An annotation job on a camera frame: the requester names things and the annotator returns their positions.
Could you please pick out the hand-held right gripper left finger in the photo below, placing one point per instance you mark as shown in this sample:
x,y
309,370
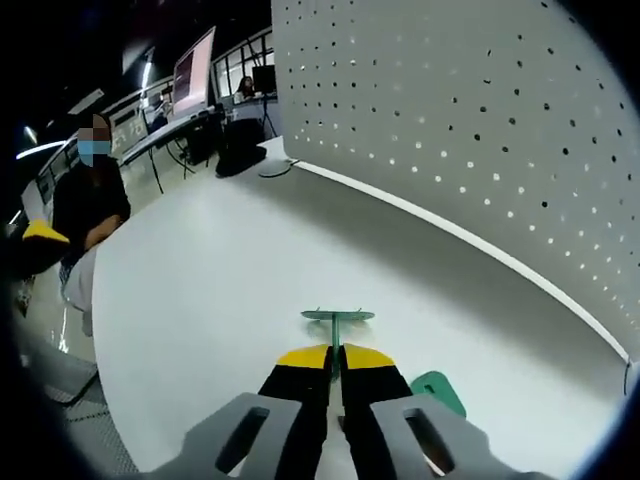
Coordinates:
x,y
295,400

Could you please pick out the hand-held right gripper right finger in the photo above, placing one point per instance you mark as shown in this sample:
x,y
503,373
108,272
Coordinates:
x,y
375,390

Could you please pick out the green hook assembly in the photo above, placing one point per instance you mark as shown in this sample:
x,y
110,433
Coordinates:
x,y
440,390
336,330

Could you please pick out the white perforated mounting plate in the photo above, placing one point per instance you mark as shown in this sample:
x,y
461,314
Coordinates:
x,y
450,100

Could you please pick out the grey office desk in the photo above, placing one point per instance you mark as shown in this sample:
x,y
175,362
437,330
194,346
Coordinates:
x,y
165,132

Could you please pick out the grey mesh chair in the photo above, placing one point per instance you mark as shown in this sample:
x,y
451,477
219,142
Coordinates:
x,y
85,425

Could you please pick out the black round container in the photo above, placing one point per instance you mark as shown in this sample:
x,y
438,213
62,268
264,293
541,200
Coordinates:
x,y
240,150

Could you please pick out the large monitor screen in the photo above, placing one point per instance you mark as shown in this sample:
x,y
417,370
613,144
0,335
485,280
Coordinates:
x,y
192,75

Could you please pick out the small black monitor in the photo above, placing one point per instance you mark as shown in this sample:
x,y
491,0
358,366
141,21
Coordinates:
x,y
264,79

